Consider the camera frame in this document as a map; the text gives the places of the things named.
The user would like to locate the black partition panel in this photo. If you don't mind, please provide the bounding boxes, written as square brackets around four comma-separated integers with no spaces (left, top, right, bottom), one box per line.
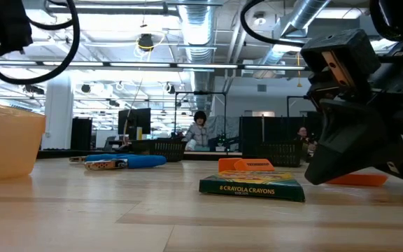
[239,115,323,158]

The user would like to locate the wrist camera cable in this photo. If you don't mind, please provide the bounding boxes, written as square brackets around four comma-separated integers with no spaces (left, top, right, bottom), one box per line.
[0,0,80,85]
[239,0,314,48]

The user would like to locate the black cabinet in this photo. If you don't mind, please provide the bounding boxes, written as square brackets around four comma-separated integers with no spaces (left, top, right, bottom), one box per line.
[70,117,94,151]

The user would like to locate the silver ventilation duct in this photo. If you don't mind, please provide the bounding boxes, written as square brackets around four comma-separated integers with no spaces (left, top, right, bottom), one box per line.
[178,0,217,109]
[253,0,330,71]

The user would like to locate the black plastic mesh basket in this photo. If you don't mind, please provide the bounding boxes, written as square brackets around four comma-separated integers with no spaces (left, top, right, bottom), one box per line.
[131,138,188,163]
[256,140,306,168]

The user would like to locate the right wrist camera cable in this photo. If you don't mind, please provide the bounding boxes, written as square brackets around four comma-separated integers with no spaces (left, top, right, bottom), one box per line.
[239,0,314,48]

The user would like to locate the Crayola crayon box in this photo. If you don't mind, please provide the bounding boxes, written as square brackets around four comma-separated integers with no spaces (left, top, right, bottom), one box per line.
[198,169,306,203]

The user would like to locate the black computer monitor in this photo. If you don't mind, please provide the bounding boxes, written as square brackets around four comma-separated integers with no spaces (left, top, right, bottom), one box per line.
[118,107,152,141]

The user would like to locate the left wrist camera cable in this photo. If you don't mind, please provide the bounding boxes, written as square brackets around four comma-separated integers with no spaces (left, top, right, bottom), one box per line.
[0,0,80,85]

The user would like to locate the orange eraser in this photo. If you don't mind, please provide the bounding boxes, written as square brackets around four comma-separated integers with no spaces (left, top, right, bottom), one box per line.
[234,159,276,172]
[325,173,389,188]
[218,157,243,173]

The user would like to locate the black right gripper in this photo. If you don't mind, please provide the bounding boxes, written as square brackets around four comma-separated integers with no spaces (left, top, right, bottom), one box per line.
[299,27,403,186]

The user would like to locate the translucent orange plastic bin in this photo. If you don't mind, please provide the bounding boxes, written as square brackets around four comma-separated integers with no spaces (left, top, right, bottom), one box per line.
[0,99,47,183]

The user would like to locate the long light bar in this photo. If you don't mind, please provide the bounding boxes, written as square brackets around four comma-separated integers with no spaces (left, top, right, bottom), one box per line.
[0,59,309,71]

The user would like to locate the person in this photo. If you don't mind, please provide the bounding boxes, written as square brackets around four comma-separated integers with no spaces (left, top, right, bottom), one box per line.
[183,110,211,152]
[294,126,317,155]

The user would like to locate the white column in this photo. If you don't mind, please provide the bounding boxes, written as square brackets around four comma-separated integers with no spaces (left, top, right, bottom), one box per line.
[41,75,74,151]

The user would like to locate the black stand frame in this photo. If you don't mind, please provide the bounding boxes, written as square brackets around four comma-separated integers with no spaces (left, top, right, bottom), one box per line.
[174,91,228,141]

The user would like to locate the grey cover sheet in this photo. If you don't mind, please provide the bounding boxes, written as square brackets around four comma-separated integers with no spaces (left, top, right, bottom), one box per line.
[201,115,241,148]

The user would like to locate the black ceiling camera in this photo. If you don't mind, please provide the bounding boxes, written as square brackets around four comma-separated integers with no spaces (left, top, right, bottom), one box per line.
[137,33,155,53]

